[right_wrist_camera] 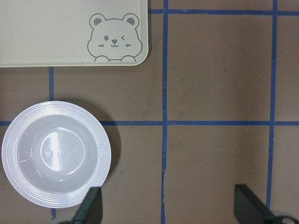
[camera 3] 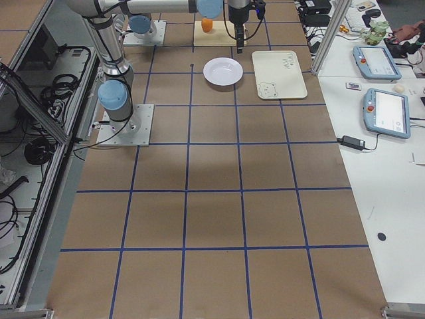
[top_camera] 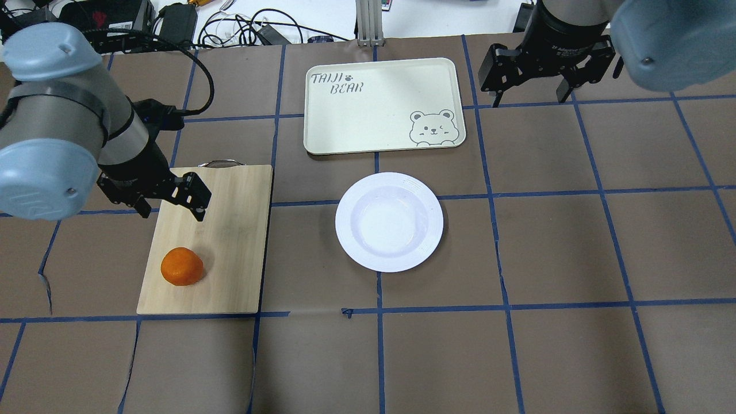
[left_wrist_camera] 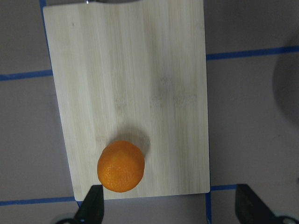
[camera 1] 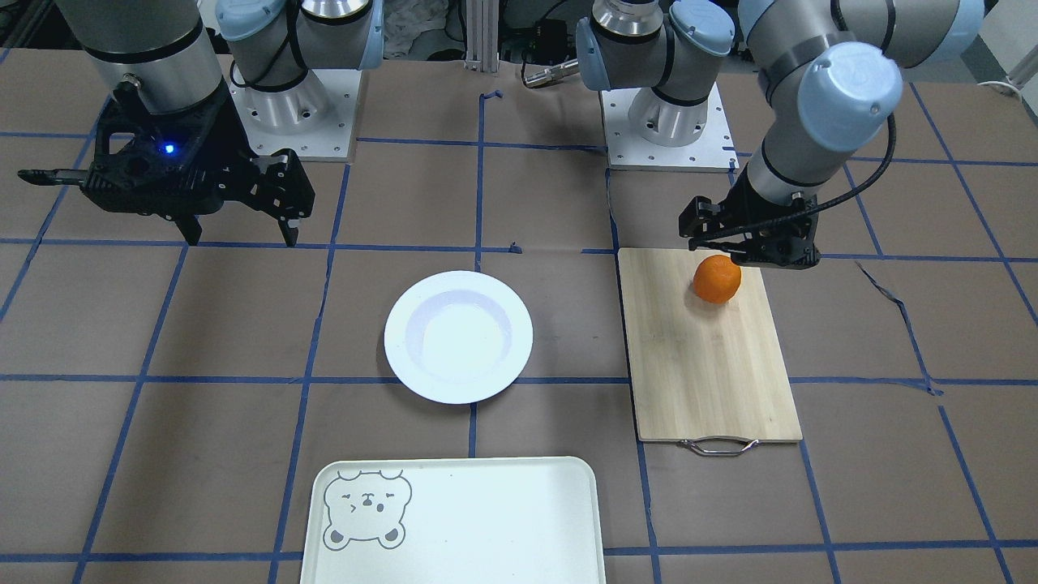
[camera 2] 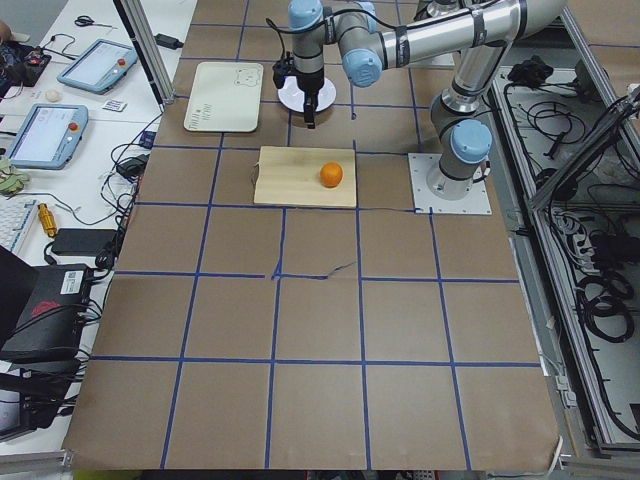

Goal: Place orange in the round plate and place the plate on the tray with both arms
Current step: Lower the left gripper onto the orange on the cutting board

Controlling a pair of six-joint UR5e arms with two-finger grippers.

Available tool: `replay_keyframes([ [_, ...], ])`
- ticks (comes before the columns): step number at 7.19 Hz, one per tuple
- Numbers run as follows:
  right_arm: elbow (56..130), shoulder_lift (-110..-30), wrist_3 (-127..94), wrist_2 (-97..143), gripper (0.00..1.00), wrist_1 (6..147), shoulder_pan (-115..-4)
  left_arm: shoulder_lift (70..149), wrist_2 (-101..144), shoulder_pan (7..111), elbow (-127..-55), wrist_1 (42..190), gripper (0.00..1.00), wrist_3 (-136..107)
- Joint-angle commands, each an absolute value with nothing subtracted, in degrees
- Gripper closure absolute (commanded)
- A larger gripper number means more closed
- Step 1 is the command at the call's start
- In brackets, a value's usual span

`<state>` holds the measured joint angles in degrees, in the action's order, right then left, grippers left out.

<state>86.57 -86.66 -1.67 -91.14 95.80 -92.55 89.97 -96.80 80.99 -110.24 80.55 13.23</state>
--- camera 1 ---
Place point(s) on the bamboo cutting board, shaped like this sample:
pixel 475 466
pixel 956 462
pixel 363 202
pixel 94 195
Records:
pixel 708 377

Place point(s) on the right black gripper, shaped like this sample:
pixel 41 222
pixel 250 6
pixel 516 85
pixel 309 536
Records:
pixel 229 143

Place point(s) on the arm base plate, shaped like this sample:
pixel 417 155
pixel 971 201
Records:
pixel 317 119
pixel 673 130

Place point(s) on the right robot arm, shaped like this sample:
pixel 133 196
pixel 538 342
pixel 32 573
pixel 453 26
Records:
pixel 165 45

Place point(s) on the cream bear tray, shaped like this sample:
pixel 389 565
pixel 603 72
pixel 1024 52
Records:
pixel 462 520

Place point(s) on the white round plate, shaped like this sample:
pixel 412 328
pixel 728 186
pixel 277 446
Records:
pixel 458 337

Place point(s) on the orange fruit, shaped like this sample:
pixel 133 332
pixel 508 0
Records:
pixel 717 279

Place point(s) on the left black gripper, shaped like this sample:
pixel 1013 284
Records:
pixel 744 203

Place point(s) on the aluminium frame post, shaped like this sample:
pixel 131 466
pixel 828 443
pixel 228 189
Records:
pixel 482 22

